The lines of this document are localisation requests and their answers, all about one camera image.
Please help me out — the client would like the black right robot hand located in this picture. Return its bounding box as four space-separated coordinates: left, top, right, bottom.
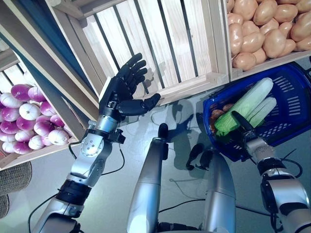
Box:
230 110 259 146

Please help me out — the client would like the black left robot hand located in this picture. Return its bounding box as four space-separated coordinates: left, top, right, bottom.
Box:
98 52 161 122

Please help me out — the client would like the blue plastic shopping basket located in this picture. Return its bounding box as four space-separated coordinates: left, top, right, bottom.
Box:
202 62 311 163

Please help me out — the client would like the wooden crate of potatoes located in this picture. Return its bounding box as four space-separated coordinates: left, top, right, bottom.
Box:
222 0 311 82

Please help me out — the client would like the slatted wooden crate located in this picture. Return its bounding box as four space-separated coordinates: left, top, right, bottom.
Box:
45 0 230 106

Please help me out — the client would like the wooden crate of onions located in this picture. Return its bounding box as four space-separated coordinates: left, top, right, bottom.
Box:
0 46 81 170

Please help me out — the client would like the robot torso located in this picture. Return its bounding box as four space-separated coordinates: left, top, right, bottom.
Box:
157 220 202 233

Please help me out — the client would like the woven wicker stand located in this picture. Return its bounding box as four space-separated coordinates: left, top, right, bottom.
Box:
0 161 34 216

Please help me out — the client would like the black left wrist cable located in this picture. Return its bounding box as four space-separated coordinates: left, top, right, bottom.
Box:
69 142 125 175

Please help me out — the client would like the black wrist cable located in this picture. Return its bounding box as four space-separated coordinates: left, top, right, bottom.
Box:
279 149 303 180
69 142 125 175

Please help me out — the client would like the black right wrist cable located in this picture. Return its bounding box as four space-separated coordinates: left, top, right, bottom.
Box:
279 149 303 180

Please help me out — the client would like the thin floor string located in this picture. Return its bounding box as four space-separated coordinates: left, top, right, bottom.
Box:
169 178 193 198

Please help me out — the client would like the black tether cable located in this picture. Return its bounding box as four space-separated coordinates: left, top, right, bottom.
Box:
159 199 207 214

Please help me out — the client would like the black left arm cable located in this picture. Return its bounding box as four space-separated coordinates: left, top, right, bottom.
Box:
28 194 61 229

